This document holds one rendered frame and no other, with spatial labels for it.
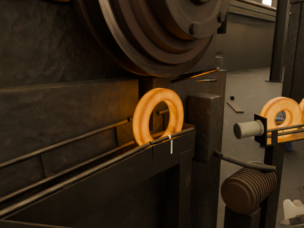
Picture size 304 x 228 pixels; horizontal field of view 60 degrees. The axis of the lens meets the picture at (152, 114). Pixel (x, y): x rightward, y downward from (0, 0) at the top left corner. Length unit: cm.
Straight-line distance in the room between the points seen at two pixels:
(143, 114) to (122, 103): 8
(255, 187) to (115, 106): 54
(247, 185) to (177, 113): 34
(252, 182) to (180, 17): 60
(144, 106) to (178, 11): 25
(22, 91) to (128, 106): 29
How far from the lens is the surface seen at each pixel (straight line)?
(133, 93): 75
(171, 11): 59
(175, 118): 80
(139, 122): 69
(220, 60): 354
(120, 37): 59
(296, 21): 487
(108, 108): 70
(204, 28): 68
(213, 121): 91
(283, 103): 106
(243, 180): 95
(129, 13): 59
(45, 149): 62
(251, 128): 100
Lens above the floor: 95
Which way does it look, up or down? 13 degrees down
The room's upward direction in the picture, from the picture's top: straight up
